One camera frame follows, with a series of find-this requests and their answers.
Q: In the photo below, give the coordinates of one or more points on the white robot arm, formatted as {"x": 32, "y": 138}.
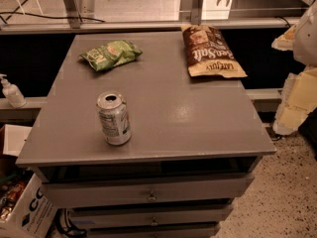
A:
{"x": 301, "y": 38}

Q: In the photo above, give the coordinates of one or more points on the white cardboard box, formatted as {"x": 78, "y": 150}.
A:
{"x": 25, "y": 210}

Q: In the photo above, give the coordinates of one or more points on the silver 7up soda can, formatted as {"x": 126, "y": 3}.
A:
{"x": 114, "y": 118}

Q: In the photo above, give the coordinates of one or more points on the white pump bottle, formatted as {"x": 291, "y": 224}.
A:
{"x": 12, "y": 93}

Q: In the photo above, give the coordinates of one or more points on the grey drawer cabinet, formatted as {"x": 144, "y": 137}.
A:
{"x": 194, "y": 144}

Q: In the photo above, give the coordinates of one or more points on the green jalapeno chip bag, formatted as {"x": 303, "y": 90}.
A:
{"x": 111, "y": 55}

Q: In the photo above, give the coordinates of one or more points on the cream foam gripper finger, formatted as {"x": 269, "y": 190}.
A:
{"x": 298, "y": 100}

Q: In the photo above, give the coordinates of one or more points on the brown sea salt chip bag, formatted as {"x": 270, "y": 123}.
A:
{"x": 207, "y": 53}

